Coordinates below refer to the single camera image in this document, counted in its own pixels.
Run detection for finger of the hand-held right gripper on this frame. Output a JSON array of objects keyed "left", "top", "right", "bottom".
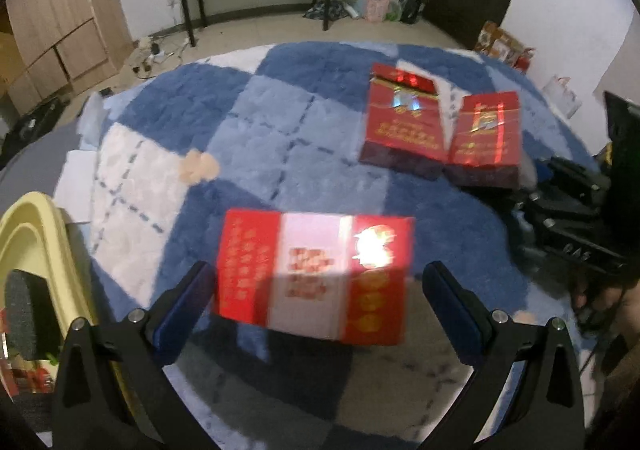
[
  {"left": 510, "top": 190, "right": 601, "bottom": 231},
  {"left": 535, "top": 156, "right": 613, "bottom": 195}
]

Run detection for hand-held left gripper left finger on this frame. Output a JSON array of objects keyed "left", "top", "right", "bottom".
[{"left": 51, "top": 261, "right": 217, "bottom": 450}]

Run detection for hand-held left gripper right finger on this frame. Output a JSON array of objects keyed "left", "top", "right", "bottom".
[{"left": 417, "top": 261, "right": 586, "bottom": 450}]

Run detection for red gold-striped cigarette carton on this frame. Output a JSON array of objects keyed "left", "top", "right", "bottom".
[{"left": 444, "top": 90, "right": 522, "bottom": 189}]

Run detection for red white cigarette carton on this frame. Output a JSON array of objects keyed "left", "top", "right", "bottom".
[{"left": 211, "top": 209, "right": 416, "bottom": 347}]

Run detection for yellow collapsible basin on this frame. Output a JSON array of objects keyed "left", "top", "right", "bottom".
[{"left": 0, "top": 191, "right": 138, "bottom": 431}]

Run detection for black foam roll white band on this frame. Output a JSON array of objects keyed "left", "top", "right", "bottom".
[{"left": 4, "top": 269, "right": 63, "bottom": 362}]

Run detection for red hologram cigarette carton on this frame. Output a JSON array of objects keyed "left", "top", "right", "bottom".
[{"left": 359, "top": 62, "right": 449, "bottom": 181}]

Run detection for person's right forearm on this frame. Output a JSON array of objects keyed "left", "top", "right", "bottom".
[{"left": 597, "top": 330, "right": 640, "bottom": 436}]

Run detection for person's right hand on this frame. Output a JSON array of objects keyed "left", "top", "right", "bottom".
[{"left": 570, "top": 272, "right": 638, "bottom": 333}]

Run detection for dark flat object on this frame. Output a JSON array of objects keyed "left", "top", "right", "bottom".
[{"left": 602, "top": 90, "right": 640, "bottom": 161}]

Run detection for translucent white bag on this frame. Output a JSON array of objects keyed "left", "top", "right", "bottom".
[{"left": 542, "top": 74, "right": 583, "bottom": 119}]

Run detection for printed cardboard box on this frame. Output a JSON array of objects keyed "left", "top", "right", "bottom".
[{"left": 474, "top": 21, "right": 526, "bottom": 65}]

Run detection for white paper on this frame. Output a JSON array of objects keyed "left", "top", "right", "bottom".
[
  {"left": 80, "top": 92, "right": 108, "bottom": 151},
  {"left": 52, "top": 150, "right": 98, "bottom": 225}
]

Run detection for blue white checkered rug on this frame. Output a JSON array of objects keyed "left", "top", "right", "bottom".
[{"left": 80, "top": 42, "right": 601, "bottom": 450}]

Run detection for black bag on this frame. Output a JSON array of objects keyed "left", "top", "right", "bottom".
[{"left": 399, "top": 0, "right": 430, "bottom": 24}]

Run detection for black case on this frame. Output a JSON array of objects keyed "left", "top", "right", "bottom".
[{"left": 0, "top": 97, "right": 71, "bottom": 165}]

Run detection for dark checkered clothes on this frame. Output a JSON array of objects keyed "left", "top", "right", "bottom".
[{"left": 303, "top": 0, "right": 351, "bottom": 21}]

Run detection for wooden wardrobe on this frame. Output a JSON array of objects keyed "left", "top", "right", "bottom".
[{"left": 0, "top": 0, "right": 135, "bottom": 115}]

